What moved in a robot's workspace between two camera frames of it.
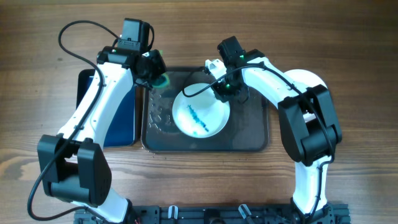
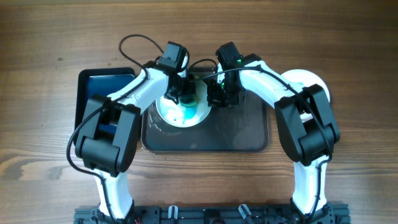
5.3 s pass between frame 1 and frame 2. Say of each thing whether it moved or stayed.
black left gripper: moved
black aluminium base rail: stayed
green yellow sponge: moved
